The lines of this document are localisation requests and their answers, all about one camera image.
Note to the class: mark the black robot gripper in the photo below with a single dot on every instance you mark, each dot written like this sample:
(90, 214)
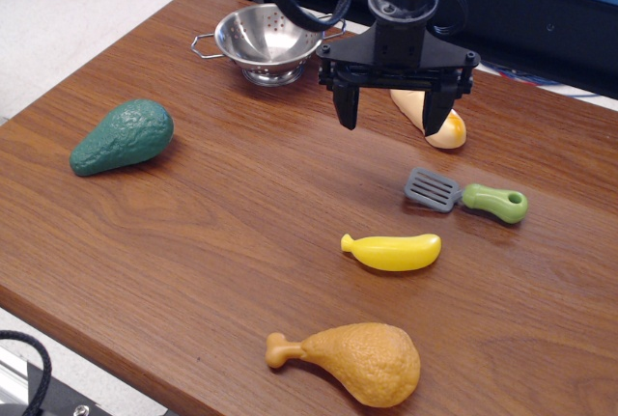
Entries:
(398, 51)

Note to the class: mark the yellow toy banana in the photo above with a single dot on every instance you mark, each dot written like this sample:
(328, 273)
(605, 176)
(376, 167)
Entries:
(394, 253)

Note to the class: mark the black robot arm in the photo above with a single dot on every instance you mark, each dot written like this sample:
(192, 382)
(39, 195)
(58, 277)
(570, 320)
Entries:
(398, 52)

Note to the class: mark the small steel colander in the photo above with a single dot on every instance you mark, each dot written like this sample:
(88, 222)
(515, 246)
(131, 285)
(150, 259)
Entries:
(268, 48)

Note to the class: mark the toy bread loaf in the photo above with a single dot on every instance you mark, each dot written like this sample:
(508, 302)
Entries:
(452, 134)

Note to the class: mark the green toy avocado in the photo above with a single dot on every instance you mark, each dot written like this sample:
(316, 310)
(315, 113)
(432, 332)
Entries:
(133, 132)

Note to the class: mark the orange toy chicken drumstick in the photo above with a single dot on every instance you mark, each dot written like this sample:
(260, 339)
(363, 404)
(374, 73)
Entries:
(377, 363)

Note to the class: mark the grey spatula with green handle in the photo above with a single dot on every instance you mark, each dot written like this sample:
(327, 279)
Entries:
(441, 194)

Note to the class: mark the metal bracket with screw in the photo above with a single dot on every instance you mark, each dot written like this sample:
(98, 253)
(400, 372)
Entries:
(89, 392)

